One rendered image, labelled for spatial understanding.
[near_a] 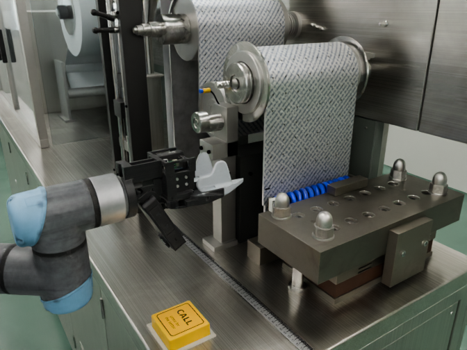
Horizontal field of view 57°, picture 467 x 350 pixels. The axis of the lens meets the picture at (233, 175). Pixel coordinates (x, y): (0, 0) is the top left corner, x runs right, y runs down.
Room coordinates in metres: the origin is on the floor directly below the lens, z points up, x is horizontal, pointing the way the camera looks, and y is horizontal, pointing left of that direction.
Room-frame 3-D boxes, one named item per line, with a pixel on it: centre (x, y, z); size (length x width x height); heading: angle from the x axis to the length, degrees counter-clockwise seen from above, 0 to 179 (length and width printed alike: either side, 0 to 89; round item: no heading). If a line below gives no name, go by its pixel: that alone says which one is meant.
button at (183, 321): (0.54, 0.08, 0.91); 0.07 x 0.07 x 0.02; 34
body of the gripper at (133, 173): (0.63, 0.12, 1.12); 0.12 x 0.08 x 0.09; 124
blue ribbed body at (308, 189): (0.81, -0.17, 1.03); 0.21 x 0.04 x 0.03; 124
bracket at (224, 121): (0.81, 0.03, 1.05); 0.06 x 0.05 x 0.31; 124
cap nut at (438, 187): (0.80, -0.41, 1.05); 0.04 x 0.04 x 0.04
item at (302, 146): (0.82, -0.15, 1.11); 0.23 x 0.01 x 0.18; 124
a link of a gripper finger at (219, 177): (0.67, 0.02, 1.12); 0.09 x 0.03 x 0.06; 115
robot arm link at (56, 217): (0.55, 0.26, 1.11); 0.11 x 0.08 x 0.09; 124
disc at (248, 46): (0.81, -0.02, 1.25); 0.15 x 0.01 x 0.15; 34
